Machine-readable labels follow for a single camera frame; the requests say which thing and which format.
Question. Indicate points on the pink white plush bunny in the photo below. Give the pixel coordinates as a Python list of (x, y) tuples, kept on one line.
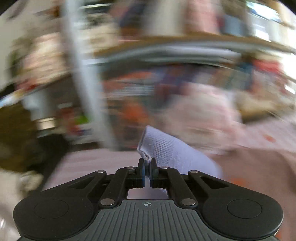
[(204, 118)]

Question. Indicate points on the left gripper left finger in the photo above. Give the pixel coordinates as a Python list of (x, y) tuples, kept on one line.
[(121, 182)]

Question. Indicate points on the white shelf unit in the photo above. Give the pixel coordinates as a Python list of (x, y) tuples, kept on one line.
[(120, 64)]

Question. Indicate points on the brown olive cloth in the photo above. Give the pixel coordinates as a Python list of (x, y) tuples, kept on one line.
[(21, 148)]

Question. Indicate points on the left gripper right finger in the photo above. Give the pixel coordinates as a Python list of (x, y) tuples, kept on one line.
[(173, 182)]

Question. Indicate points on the purple and pink sweater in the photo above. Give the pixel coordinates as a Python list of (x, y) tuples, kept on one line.
[(271, 172)]

